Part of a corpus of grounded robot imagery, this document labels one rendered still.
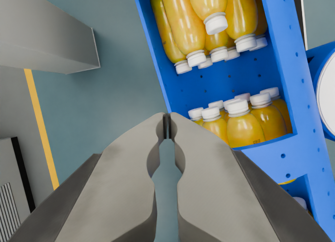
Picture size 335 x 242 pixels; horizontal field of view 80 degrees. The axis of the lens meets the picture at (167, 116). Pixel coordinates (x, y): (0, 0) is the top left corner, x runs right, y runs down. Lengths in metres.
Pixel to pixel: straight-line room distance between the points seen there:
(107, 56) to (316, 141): 1.51
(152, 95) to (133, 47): 0.39
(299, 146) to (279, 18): 0.20
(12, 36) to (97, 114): 0.88
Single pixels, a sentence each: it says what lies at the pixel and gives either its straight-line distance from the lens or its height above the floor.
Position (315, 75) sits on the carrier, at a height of 1.02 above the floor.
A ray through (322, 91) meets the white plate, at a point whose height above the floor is 1.04.
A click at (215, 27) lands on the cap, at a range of 0.40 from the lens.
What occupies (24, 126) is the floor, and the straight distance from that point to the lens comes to 2.11.
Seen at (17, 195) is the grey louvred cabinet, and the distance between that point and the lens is 2.11.
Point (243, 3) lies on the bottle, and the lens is 0.45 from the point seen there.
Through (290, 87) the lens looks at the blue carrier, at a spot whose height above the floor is 1.22.
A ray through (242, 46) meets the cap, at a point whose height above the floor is 1.12.
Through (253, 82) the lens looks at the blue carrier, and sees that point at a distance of 0.58.
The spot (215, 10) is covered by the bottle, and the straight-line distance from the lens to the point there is 0.41.
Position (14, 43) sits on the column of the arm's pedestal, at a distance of 1.06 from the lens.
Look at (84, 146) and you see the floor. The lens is 1.83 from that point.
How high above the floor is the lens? 1.54
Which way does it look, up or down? 80 degrees down
